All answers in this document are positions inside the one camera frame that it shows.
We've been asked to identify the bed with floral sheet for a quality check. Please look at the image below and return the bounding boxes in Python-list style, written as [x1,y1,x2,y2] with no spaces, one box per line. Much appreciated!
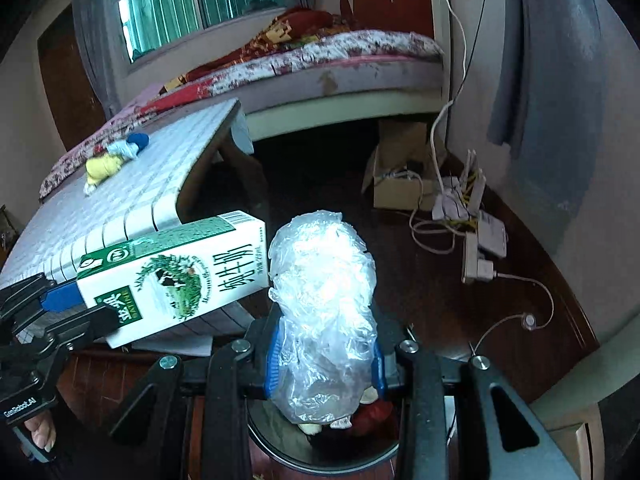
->
[39,30,446,201]

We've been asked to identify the black bucket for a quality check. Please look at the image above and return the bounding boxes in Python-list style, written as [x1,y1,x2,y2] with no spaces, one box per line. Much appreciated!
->
[245,395,406,476]

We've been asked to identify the window with green curtain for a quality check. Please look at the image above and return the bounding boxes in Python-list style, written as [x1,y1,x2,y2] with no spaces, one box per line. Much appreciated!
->
[116,0,301,63]

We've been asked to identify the brown wooden door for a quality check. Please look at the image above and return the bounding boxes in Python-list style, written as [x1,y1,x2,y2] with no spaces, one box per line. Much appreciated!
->
[37,7,108,153]

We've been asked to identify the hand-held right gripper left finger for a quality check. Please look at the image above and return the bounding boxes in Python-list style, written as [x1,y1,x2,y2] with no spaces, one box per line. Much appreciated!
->
[107,309,282,480]

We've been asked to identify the yellow cloth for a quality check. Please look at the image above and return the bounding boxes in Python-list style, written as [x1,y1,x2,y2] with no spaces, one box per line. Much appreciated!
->
[84,154,126,196]

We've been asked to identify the clear plastic bag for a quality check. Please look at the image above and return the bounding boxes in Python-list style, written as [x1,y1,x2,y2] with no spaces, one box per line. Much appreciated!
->
[267,209,381,423]

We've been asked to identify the red plastic bag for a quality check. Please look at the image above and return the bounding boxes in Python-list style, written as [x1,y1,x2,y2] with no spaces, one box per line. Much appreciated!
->
[350,400,393,433]

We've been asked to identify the person's left hand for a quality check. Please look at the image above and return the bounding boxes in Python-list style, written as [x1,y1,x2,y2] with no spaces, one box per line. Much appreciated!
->
[22,411,57,454]

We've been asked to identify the cardboard box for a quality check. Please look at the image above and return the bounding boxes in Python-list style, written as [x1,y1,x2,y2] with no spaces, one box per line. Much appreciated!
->
[361,120,446,211]

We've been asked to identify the white adapter box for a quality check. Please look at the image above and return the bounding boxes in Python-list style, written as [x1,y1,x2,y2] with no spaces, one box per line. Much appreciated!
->
[476,211,508,259]

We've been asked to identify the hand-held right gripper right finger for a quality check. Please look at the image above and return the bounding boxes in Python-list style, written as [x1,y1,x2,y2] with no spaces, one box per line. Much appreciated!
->
[371,324,582,480]

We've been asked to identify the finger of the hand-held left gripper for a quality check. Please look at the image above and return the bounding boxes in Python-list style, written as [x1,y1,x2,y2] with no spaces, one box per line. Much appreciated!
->
[29,303,122,357]
[0,272,87,333]

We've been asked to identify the red patterned blanket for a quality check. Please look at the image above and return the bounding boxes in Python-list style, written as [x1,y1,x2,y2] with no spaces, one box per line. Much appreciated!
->
[160,6,351,93]

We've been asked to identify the thick white cable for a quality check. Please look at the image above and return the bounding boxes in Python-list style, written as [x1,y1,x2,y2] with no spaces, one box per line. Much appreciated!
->
[410,0,476,256]

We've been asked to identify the red and white headboard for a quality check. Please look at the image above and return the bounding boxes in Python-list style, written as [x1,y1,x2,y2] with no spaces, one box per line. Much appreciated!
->
[340,0,451,106]

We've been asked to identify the green and white milk carton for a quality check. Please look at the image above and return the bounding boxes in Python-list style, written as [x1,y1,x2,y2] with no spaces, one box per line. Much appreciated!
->
[75,211,271,350]

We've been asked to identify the table with checked cloth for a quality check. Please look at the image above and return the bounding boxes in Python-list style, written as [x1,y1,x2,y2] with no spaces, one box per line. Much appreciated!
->
[0,97,273,351]

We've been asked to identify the thin white charger cable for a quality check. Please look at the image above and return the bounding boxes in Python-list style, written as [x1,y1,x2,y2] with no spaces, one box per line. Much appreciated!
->
[470,271,557,358]

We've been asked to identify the light blue face mask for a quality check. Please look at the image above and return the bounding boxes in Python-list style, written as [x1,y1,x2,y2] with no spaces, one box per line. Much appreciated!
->
[107,140,138,161]

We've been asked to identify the white power strip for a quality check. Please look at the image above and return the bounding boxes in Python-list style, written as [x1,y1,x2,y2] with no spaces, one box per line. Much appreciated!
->
[461,232,498,285]

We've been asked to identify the blue-grey patterned curtain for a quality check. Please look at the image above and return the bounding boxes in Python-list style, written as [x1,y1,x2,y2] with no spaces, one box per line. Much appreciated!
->
[487,0,601,161]

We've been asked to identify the thin black cable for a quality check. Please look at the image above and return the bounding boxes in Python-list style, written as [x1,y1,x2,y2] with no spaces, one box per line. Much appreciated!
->
[446,0,497,151]

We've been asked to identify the pink sheet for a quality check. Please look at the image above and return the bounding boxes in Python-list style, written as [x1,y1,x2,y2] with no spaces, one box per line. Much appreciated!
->
[107,82,171,126]

